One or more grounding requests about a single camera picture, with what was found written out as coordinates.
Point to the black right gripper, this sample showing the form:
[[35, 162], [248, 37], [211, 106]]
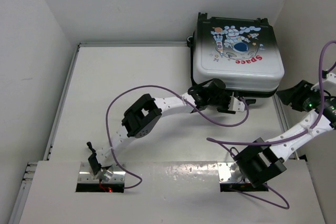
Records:
[[294, 95]]

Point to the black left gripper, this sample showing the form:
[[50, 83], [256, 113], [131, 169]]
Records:
[[224, 108]]

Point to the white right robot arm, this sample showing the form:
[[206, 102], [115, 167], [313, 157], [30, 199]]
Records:
[[264, 160]]

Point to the grey suitcase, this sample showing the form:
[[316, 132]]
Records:
[[243, 53]]

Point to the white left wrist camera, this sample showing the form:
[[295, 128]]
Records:
[[236, 105]]

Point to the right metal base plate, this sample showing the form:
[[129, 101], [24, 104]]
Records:
[[229, 172]]

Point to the metal base plate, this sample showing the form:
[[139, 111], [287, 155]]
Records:
[[229, 172], [112, 175]]

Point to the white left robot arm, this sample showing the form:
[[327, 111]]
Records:
[[142, 116]]

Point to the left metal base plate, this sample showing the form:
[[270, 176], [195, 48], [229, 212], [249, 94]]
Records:
[[112, 175]]

